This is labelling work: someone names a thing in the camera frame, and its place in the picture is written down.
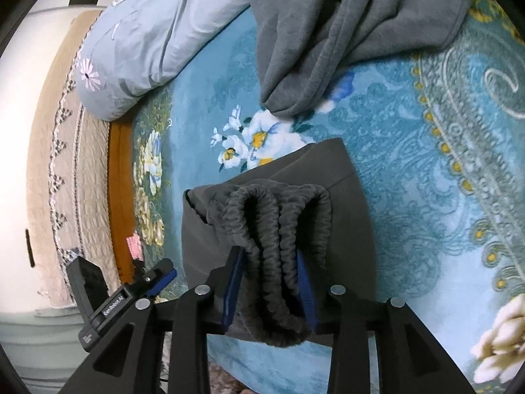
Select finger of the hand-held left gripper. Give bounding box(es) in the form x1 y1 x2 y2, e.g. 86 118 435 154
132 258 178 297

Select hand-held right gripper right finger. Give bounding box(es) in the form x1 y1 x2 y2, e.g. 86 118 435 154
295 252 466 394

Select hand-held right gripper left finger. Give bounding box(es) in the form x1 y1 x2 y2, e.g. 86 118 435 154
61 247 247 394

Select dark grey pants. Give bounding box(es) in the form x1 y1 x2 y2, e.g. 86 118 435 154
181 137 379 347

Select beige quilted bedspread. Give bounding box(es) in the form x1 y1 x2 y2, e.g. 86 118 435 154
26 8 138 309

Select teal floral blanket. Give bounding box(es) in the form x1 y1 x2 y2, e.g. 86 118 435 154
131 0 525 394

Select light blue flowered pillow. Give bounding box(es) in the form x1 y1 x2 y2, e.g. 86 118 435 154
75 0 257 122

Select grey fleece top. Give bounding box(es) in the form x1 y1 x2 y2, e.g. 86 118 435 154
245 0 471 118

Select orange wooden bed frame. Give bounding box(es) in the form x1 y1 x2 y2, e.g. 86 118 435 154
107 121 138 285

